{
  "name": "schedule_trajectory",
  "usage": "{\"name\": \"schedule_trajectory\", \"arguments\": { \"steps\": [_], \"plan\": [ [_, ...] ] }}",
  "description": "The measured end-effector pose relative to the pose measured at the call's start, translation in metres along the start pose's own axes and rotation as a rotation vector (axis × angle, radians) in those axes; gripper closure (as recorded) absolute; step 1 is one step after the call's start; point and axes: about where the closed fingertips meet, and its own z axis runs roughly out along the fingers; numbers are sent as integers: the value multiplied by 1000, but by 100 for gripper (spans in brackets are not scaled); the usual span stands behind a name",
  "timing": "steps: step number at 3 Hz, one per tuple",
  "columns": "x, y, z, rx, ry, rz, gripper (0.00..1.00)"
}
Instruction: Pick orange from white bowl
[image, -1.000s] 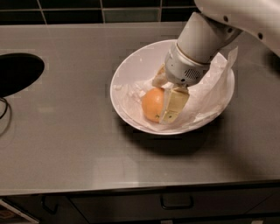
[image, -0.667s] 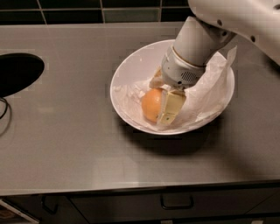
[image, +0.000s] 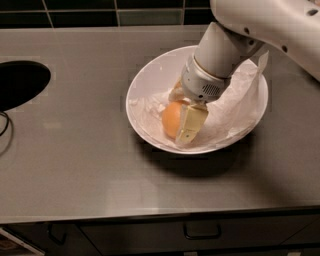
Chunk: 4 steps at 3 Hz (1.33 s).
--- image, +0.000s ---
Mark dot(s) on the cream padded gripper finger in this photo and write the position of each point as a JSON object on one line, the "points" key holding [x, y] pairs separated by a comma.
{"points": [[192, 119], [176, 94]]}

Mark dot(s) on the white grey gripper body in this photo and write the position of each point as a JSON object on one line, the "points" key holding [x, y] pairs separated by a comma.
{"points": [[198, 84]]}

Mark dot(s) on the orange fruit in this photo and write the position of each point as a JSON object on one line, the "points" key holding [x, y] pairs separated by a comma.
{"points": [[171, 118]]}

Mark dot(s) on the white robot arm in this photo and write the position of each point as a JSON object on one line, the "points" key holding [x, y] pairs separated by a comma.
{"points": [[240, 29]]}

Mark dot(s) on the white bowl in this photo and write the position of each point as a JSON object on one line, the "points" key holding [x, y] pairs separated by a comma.
{"points": [[150, 76]]}

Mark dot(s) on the white crumpled paper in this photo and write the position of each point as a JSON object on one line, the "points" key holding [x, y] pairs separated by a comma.
{"points": [[233, 106]]}

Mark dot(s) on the black round object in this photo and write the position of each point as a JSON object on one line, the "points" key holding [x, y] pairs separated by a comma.
{"points": [[21, 81]]}

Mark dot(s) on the dark left cabinet door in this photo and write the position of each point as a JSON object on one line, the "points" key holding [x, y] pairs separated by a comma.
{"points": [[54, 239]]}

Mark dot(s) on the dark drawer front with handle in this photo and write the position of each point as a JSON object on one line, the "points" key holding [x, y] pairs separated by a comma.
{"points": [[193, 235]]}

